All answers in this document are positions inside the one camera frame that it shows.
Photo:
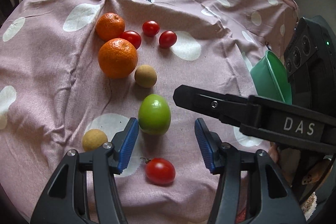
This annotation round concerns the green plastic bowl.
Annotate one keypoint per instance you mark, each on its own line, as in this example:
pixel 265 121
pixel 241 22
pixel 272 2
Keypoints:
pixel 270 78

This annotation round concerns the tan longan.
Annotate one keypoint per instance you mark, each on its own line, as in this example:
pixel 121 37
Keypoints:
pixel 93 139
pixel 145 76

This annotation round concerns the green oval fruit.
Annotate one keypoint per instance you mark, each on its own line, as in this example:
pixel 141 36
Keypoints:
pixel 154 115

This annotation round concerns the large orange mandarin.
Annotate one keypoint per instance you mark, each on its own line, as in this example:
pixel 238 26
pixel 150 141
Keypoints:
pixel 117 58

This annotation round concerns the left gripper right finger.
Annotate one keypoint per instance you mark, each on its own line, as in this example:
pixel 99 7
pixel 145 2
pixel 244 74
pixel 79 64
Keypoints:
pixel 270 199

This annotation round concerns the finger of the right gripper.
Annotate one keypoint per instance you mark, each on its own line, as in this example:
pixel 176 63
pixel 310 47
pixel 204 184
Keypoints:
pixel 263 118

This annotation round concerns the cherry tomato with stem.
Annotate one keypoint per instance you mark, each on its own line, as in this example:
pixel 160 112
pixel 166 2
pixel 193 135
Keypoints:
pixel 159 171

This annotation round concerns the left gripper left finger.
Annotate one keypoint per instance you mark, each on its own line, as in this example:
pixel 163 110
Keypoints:
pixel 64 198

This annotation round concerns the pink polka dot cloth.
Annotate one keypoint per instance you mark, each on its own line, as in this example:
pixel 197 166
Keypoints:
pixel 70 66

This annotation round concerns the right hand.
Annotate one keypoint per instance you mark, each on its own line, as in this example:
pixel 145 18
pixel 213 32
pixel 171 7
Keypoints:
pixel 274 152

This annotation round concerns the small orange mandarin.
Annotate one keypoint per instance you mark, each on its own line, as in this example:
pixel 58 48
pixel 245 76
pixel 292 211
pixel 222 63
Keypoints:
pixel 110 26

